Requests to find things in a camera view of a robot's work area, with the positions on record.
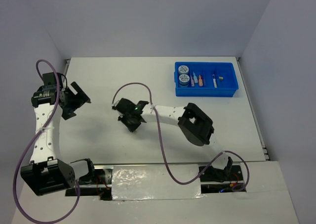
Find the blue cleaning gel jar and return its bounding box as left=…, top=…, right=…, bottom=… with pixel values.
left=178, top=74, right=191, bottom=87

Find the pink translucent case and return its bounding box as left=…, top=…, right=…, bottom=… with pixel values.
left=190, top=76, right=195, bottom=88

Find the blue whiteboard marker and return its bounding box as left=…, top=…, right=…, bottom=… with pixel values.
left=212, top=74, right=218, bottom=88

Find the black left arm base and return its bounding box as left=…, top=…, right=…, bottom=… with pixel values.
left=70, top=158, right=114, bottom=201

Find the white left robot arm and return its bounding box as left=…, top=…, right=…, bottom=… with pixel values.
left=20, top=73, right=97, bottom=196

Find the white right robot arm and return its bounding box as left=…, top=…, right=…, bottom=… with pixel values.
left=112, top=98, right=233, bottom=180

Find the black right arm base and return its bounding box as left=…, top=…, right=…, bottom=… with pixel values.
left=199, top=158, right=243, bottom=184

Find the silver foil sheet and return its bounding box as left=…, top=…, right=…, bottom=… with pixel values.
left=112, top=165, right=203, bottom=201

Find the blue plastic sorting bin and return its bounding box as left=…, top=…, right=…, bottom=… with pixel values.
left=174, top=62, right=239, bottom=97

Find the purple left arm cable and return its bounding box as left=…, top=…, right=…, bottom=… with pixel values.
left=12, top=59, right=81, bottom=223

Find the aluminium table edge rail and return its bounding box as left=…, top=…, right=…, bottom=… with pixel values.
left=236, top=57, right=271, bottom=161

